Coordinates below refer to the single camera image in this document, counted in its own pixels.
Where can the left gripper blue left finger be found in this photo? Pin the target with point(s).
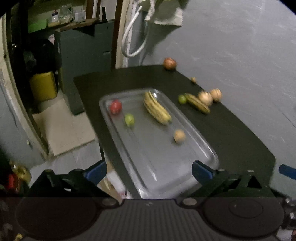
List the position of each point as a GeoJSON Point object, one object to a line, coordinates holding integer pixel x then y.
{"type": "Point", "coordinates": [96, 172]}

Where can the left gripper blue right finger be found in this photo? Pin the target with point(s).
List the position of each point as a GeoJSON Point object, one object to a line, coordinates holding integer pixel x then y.
{"type": "Point", "coordinates": [202, 173]}

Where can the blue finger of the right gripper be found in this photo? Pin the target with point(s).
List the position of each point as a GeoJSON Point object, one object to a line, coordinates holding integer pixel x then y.
{"type": "Point", "coordinates": [287, 171]}

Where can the small tan round fruit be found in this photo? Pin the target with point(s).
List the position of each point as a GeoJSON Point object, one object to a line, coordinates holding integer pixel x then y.
{"type": "Point", "coordinates": [179, 136]}

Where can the spotted banana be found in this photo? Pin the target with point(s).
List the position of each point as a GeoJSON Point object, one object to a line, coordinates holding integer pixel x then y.
{"type": "Point", "coordinates": [194, 101]}

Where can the pale ribbed fruit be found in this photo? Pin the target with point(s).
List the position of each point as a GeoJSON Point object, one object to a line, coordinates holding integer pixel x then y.
{"type": "Point", "coordinates": [205, 97]}
{"type": "Point", "coordinates": [216, 94]}

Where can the green lime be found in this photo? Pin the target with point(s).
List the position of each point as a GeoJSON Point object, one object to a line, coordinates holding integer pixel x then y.
{"type": "Point", "coordinates": [129, 120]}
{"type": "Point", "coordinates": [182, 99]}

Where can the metal tray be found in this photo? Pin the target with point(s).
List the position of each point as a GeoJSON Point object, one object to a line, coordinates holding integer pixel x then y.
{"type": "Point", "coordinates": [156, 167]}

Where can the red tomato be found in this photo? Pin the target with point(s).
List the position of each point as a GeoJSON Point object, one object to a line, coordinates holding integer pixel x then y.
{"type": "Point", "coordinates": [115, 107]}

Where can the yellow banana in tray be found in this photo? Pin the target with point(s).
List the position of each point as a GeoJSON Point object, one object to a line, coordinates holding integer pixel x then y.
{"type": "Point", "coordinates": [155, 109]}

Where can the yellow container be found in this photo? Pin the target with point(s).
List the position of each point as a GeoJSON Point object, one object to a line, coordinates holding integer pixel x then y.
{"type": "Point", "coordinates": [43, 86]}

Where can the red-brown apple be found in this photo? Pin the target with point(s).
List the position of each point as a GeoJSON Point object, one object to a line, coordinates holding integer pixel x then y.
{"type": "Point", "coordinates": [169, 64]}

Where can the dark green cabinet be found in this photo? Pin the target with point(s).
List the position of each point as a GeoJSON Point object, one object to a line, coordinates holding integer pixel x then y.
{"type": "Point", "coordinates": [82, 50]}

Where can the wooden shelf with jars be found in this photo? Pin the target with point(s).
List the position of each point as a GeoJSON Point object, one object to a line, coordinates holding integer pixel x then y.
{"type": "Point", "coordinates": [69, 17]}

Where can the hanging white cloth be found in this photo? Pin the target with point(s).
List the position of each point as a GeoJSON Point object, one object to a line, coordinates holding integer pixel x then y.
{"type": "Point", "coordinates": [163, 12]}

